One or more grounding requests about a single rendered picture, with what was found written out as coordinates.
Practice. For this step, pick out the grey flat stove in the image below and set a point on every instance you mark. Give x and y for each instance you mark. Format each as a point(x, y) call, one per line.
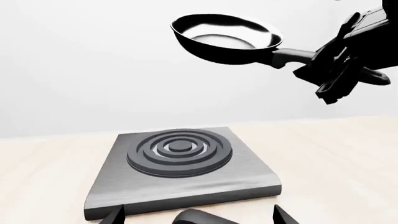
point(109, 186)

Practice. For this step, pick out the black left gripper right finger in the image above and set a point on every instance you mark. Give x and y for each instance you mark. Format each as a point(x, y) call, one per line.
point(281, 217)

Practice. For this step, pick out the black rounded stove knob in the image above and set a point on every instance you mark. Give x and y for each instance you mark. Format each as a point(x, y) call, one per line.
point(199, 218)

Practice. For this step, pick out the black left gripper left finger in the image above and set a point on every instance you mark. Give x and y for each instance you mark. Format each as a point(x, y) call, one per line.
point(117, 217)

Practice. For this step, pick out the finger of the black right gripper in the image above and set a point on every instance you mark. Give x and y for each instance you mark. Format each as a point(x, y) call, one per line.
point(325, 58)
point(334, 88)

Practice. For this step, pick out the black frying pan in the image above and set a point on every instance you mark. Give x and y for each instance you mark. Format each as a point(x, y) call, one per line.
point(217, 53)

